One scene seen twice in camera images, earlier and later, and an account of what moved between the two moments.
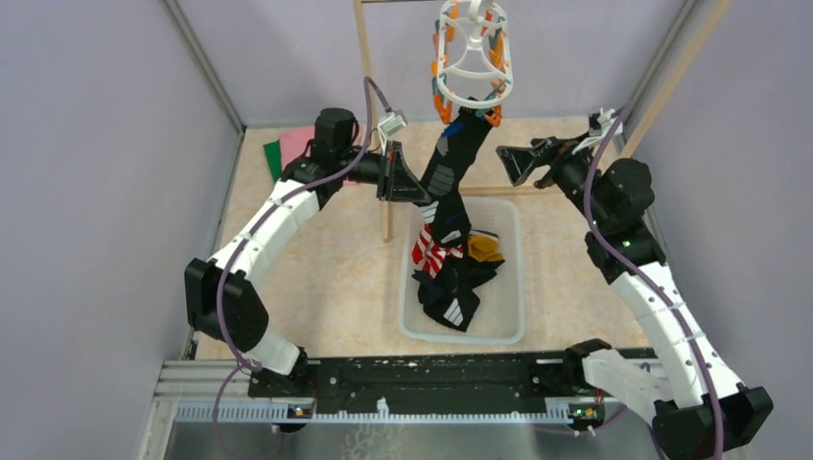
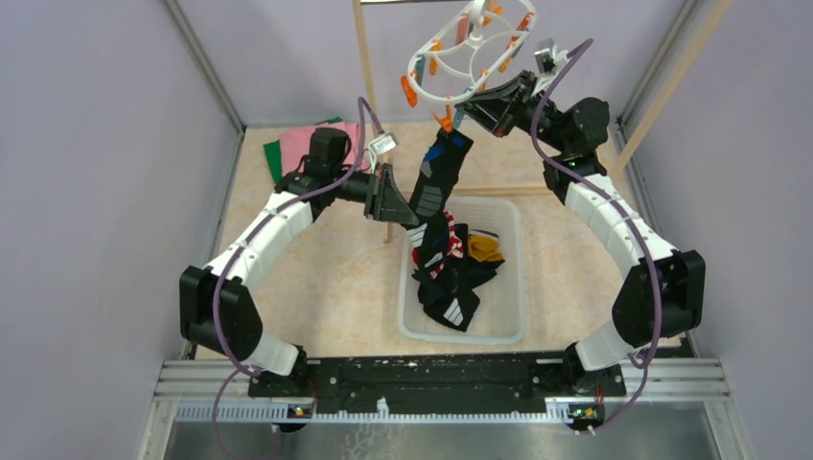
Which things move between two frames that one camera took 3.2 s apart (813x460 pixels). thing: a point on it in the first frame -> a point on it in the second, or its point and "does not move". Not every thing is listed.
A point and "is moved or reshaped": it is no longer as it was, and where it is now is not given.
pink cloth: x=294 y=140 does not move
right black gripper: x=520 y=161 -> x=498 y=108
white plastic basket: x=499 y=314 does not move
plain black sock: x=447 y=285 does not move
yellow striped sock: x=484 y=246 does not move
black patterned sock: x=448 y=171 is moved or reshaped
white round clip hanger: x=471 y=63 is moved or reshaped
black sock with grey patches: x=447 y=303 does not move
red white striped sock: x=429 y=257 -> x=455 y=247
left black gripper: x=401 y=184 -> x=384 y=201
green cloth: x=273 y=155 does not move
